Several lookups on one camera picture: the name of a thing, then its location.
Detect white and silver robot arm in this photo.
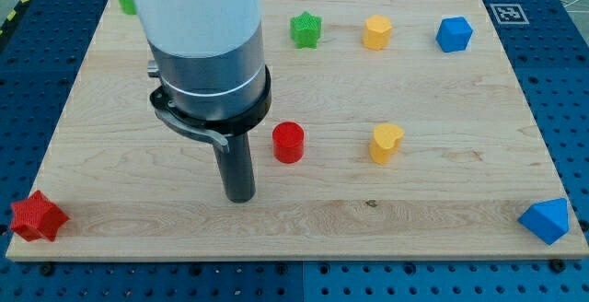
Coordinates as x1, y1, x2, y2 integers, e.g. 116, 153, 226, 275
133, 0, 265, 121

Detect yellow heart block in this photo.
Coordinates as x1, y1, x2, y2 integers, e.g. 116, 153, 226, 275
368, 123, 405, 165

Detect red cylinder block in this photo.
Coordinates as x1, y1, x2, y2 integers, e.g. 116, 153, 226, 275
272, 122, 305, 164

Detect black cylindrical pointer tool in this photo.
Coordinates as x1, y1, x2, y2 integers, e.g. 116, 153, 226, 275
214, 134, 256, 203

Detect black tool clamp with lever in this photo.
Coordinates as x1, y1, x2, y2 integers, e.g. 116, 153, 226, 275
149, 66, 271, 153

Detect light wooden board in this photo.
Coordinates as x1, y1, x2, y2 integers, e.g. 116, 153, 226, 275
6, 0, 588, 261

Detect green star block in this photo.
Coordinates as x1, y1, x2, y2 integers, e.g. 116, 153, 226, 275
290, 11, 322, 49

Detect yellow hexagon block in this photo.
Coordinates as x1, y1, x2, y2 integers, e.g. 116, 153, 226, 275
363, 15, 393, 51

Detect blue cube block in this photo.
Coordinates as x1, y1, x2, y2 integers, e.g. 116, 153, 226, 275
435, 17, 473, 52

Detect white fiducial marker tag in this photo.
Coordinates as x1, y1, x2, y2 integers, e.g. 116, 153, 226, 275
490, 3, 529, 25

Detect blue triangular prism block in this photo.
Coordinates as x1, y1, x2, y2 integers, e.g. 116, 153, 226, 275
518, 198, 570, 245

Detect red star block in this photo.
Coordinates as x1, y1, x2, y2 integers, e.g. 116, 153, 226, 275
9, 190, 70, 242

